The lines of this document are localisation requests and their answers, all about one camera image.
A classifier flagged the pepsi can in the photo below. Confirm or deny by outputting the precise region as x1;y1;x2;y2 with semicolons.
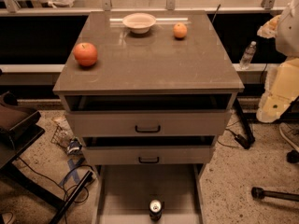
149;199;163;221

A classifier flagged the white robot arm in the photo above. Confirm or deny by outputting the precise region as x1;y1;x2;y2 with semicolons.
256;0;299;123

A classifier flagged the grey drawer cabinet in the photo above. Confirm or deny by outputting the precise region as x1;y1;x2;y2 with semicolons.
51;10;245;166

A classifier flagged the top grey drawer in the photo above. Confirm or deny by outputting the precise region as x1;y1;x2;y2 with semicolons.
65;111;231;137

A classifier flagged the grey drawer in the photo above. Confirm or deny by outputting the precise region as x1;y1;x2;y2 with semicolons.
65;111;231;137
82;136;215;165

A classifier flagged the middle grey drawer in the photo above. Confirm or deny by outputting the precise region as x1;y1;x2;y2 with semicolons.
82;136;215;165

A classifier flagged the open bottom drawer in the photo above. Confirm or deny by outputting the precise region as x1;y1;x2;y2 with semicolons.
93;164;204;224

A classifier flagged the orange fruit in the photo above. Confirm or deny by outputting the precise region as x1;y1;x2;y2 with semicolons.
173;22;188;39

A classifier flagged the red apple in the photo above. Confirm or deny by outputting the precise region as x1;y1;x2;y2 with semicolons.
73;43;98;67

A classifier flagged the white paper bowl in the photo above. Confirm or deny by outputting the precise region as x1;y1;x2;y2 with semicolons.
122;13;156;34

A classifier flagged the black bar on floor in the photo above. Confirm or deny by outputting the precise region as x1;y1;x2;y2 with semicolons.
49;171;93;224

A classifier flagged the clear plastic water bottle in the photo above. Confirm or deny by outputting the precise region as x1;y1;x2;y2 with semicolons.
239;41;256;70

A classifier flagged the black pole with knob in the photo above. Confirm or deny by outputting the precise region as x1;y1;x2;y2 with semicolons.
251;187;299;202

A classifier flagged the grey shoe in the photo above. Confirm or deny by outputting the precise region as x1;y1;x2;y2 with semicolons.
279;123;299;152

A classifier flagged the black caster wheel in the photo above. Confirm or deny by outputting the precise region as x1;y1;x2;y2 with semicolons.
287;150;299;163

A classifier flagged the wire basket on floor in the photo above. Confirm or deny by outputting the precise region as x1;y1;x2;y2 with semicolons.
50;117;82;155

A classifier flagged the black cable on floor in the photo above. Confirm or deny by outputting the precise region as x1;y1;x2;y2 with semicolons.
15;156;96;205

